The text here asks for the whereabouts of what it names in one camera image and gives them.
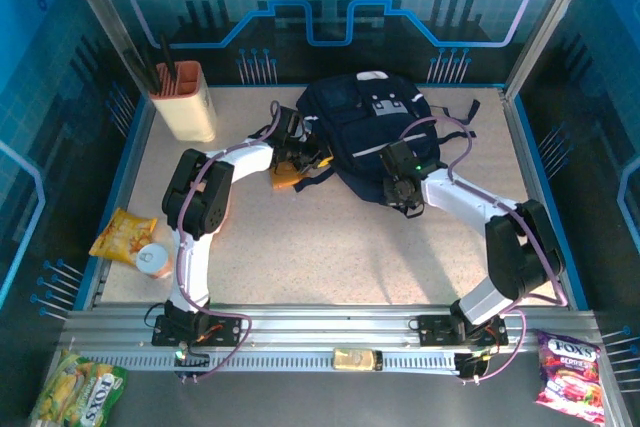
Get snack can with white lid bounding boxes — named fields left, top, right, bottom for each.
left=135, top=242, right=174, bottom=281

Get black pen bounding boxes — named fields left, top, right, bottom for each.
left=158, top=35, right=177, bottom=84
left=141, top=49, right=162, bottom=94

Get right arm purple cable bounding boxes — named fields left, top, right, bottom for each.
left=397, top=115, right=569, bottom=383

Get small yellow packet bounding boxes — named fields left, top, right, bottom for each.
left=332, top=346, right=385, bottom=373

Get navy blue backpack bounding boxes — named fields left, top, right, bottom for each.
left=292, top=71, right=481, bottom=208

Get green Fox's candy bag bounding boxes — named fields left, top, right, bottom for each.
left=28, top=349, right=129, bottom=427

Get yellow leather card wallet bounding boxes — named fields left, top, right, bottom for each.
left=269, top=161, right=306, bottom=192

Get aluminium frame post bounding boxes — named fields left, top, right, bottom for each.
left=54, top=0, right=156, bottom=113
left=502, top=0, right=604, bottom=101

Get aluminium side rail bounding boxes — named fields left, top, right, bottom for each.
left=89, top=96, right=156, bottom=308
left=499, top=89, right=574, bottom=308

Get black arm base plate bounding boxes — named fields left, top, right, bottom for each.
left=151, top=314, right=249, bottom=348
left=409, top=314, right=509, bottom=348

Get black connector box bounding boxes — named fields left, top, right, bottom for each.
left=453, top=351, right=490, bottom=383
left=172, top=344, right=211, bottom=383

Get purple Fox's candy bag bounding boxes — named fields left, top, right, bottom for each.
left=533, top=329, right=606, bottom=423

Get cream pen holder orange rim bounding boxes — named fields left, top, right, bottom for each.
left=149, top=60, right=217, bottom=143

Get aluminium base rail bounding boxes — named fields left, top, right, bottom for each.
left=59, top=304, right=601, bottom=373

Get yellow snack bag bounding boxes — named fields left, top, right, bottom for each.
left=88, top=207, right=159, bottom=264

